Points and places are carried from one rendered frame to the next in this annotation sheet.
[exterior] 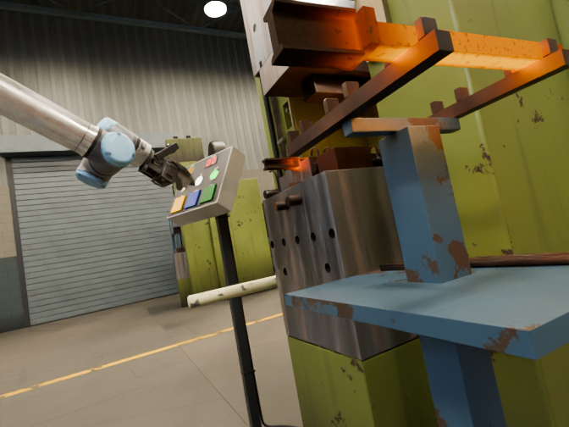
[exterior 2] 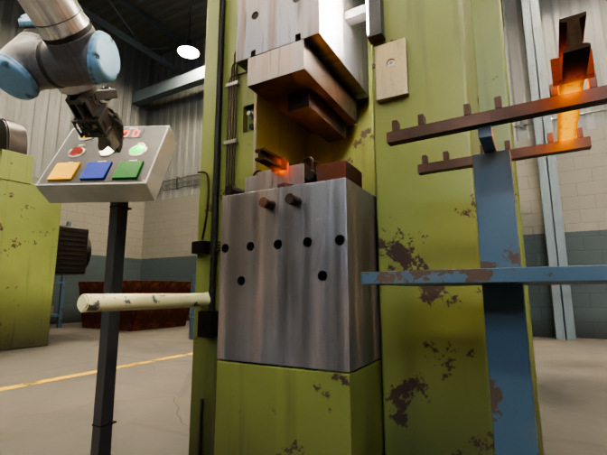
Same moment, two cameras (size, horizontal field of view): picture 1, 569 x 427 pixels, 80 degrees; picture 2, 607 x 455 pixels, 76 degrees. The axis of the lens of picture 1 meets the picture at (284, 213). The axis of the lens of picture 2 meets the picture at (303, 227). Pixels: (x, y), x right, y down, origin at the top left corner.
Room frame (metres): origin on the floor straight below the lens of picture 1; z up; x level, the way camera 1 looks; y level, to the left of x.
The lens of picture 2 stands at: (0.10, 0.47, 0.65)
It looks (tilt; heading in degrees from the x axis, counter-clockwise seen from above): 9 degrees up; 327
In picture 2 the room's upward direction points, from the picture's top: straight up
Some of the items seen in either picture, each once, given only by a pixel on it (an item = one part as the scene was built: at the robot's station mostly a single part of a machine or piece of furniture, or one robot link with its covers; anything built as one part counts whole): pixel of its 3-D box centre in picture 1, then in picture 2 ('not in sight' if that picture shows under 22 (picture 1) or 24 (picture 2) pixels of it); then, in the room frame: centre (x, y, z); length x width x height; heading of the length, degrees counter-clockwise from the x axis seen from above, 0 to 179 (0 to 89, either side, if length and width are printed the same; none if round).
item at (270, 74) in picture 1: (327, 72); (307, 94); (1.14, -0.24, 1.32); 0.42 x 0.20 x 0.10; 118
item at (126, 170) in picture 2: (208, 194); (128, 171); (1.33, 0.28, 1.01); 0.07 x 0.05 x 0.07; 53
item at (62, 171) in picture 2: (179, 205); (65, 172); (1.45, 0.44, 1.01); 0.07 x 0.05 x 0.07; 53
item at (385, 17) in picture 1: (374, 23); (391, 70); (0.82, -0.31, 1.27); 0.09 x 0.02 x 0.17; 28
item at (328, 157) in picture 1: (345, 163); (340, 180); (0.91, -0.19, 0.95); 0.12 x 0.09 x 0.07; 118
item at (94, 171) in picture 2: (193, 200); (97, 171); (1.39, 0.36, 1.01); 0.07 x 0.05 x 0.07; 53
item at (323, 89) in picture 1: (345, 91); (319, 118); (1.13, -0.28, 1.24); 0.30 x 0.07 x 0.06; 118
